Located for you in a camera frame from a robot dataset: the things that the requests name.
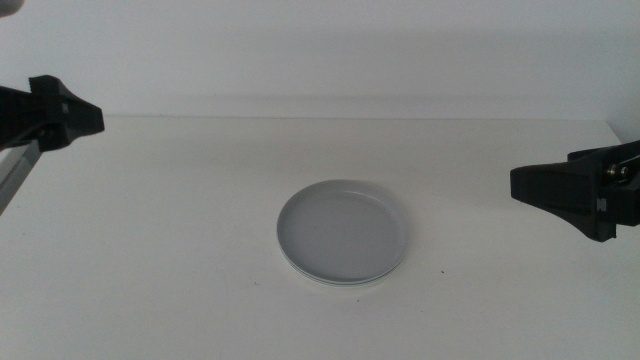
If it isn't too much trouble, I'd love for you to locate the grey shallow bowl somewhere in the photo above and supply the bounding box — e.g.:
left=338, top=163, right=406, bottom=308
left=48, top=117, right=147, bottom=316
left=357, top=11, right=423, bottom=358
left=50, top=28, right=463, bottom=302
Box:
left=276, top=178, right=410, bottom=284

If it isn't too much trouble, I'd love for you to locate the pale green shallow bowl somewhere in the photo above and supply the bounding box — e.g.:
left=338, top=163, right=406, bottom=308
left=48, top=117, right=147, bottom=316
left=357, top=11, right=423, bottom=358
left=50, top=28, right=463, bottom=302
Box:
left=281, top=249, right=405, bottom=287

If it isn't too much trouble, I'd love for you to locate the white shallow bowl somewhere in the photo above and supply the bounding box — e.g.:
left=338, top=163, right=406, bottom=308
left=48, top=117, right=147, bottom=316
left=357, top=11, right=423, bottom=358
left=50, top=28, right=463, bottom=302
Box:
left=284, top=254, right=402, bottom=290

